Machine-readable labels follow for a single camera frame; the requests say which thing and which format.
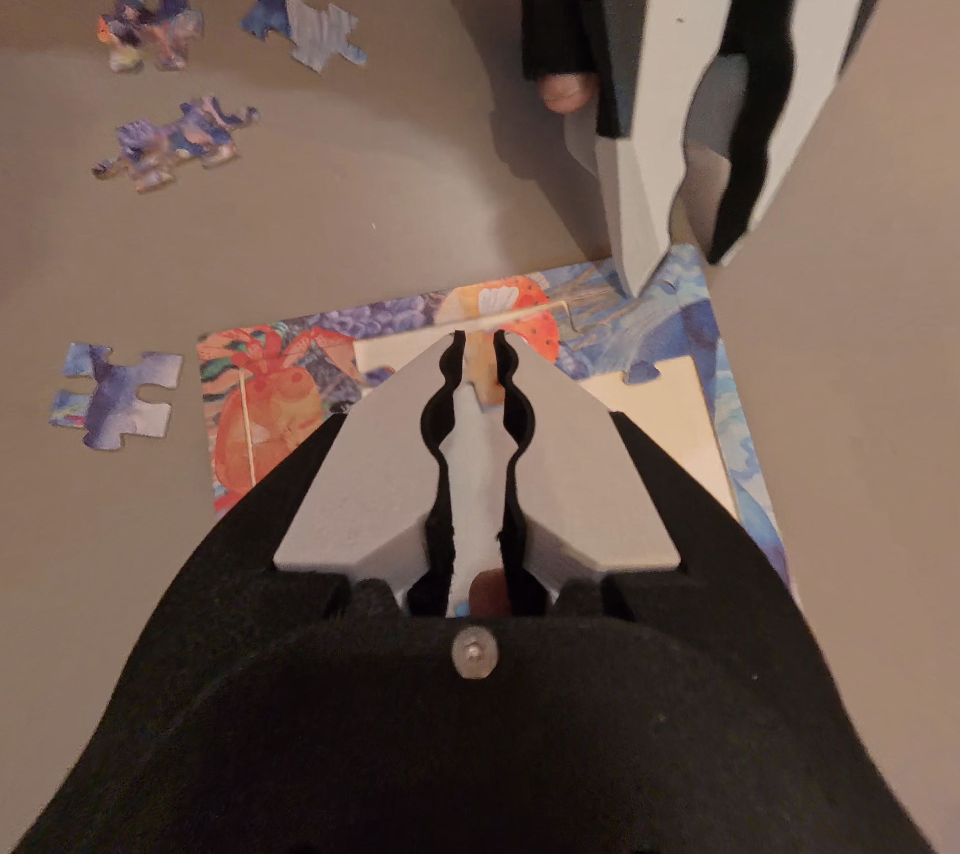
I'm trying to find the blue textured puzzle piece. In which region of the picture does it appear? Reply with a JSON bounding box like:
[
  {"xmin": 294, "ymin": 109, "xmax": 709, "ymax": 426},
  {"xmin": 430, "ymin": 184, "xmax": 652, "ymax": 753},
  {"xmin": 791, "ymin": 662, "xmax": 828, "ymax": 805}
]
[{"xmin": 240, "ymin": 0, "xmax": 369, "ymax": 75}]

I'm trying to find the person's right hand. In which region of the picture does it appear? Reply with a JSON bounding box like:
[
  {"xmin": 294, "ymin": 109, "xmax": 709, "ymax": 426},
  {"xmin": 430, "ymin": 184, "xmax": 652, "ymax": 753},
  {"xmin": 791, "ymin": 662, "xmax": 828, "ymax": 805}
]
[{"xmin": 468, "ymin": 567, "xmax": 513, "ymax": 617}]

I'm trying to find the ocean jigsaw puzzle board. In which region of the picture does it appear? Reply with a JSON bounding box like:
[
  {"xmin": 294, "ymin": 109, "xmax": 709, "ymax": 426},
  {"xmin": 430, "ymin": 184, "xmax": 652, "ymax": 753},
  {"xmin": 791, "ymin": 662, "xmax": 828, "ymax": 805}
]
[{"xmin": 196, "ymin": 242, "xmax": 798, "ymax": 596}]

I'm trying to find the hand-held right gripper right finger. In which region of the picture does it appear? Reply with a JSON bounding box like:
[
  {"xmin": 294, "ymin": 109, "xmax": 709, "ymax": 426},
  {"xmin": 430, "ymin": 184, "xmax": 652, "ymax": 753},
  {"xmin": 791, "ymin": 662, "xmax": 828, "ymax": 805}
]
[{"xmin": 493, "ymin": 330, "xmax": 684, "ymax": 619}]

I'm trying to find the orange fish puzzle piece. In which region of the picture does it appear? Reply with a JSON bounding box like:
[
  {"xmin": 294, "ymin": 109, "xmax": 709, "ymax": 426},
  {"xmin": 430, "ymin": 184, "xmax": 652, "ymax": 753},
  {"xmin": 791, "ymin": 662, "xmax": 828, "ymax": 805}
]
[{"xmin": 435, "ymin": 275, "xmax": 562, "ymax": 413}]

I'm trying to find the blue purple puzzle piece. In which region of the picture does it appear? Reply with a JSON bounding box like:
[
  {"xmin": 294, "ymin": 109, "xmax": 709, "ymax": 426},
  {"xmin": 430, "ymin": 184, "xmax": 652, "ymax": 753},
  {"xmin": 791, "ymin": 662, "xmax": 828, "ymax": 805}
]
[{"xmin": 48, "ymin": 342, "xmax": 183, "ymax": 452}]

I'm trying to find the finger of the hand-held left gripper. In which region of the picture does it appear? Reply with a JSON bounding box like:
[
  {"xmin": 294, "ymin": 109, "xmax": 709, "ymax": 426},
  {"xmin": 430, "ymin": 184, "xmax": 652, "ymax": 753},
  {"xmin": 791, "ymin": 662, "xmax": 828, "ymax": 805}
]
[
  {"xmin": 707, "ymin": 0, "xmax": 894, "ymax": 268},
  {"xmin": 594, "ymin": 0, "xmax": 734, "ymax": 298}
]

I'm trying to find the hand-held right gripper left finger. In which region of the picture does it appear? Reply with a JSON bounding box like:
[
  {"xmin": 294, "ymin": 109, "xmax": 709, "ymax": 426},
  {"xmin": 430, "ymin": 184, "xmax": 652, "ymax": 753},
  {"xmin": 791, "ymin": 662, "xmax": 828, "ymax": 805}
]
[{"xmin": 272, "ymin": 330, "xmax": 468, "ymax": 619}]

